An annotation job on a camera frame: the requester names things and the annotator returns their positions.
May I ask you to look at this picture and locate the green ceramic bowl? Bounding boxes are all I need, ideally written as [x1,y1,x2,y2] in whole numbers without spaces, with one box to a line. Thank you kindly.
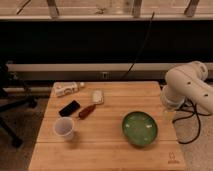
[122,111,158,147]

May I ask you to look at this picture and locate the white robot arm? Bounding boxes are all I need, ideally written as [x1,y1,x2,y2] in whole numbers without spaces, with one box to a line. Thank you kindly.
[160,61,213,114]

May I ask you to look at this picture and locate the black phone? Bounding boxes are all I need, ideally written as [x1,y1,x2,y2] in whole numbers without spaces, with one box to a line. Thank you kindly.
[59,100,80,117]

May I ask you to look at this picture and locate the black hanging cable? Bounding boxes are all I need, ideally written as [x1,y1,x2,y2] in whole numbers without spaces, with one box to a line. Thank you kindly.
[120,11,156,81]

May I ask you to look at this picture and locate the white plastic cup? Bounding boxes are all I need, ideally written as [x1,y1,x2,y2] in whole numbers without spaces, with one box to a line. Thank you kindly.
[53,117,74,141]

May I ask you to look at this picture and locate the white plastic bottle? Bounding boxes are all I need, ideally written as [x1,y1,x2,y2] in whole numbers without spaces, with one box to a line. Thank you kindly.
[54,82,85,97]

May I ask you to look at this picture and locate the brown handled brush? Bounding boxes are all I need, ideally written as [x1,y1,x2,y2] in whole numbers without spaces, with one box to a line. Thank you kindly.
[78,90,104,120]

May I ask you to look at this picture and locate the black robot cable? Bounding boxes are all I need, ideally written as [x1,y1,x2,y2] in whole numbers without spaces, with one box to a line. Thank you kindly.
[171,99,213,145]

